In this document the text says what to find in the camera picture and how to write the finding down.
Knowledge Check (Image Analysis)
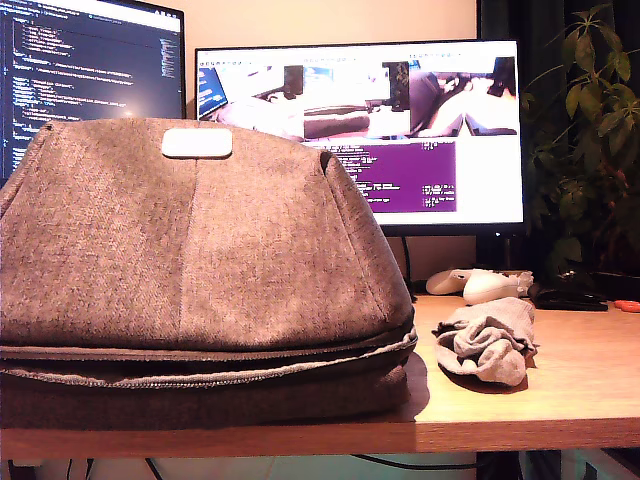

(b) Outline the monitor showing code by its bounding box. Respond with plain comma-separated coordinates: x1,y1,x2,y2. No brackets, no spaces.
0,0,187,189

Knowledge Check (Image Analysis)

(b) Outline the grey pair of socks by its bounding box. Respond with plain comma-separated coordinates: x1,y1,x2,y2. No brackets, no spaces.
432,297,540,387

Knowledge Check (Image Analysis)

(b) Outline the green leafy house plant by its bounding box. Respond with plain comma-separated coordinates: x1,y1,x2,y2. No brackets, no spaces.
519,2,640,281

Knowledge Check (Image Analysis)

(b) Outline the black monitor cable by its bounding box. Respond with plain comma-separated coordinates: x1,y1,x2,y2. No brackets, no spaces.
401,235,419,301

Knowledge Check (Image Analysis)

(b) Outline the black wallet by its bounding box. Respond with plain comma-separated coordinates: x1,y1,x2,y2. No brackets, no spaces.
527,279,610,313

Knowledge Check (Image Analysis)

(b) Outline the white game controller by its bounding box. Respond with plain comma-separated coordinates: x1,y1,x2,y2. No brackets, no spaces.
424,268,535,306

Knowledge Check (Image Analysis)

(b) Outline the black cable under table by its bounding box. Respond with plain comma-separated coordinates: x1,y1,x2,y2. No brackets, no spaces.
349,452,481,471

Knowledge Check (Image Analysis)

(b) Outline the grey fabric backpack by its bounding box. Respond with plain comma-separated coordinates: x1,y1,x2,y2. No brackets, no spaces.
0,117,419,431

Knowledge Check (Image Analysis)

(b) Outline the monitor showing camera views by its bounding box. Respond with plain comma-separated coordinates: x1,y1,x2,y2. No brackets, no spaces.
193,39,527,274

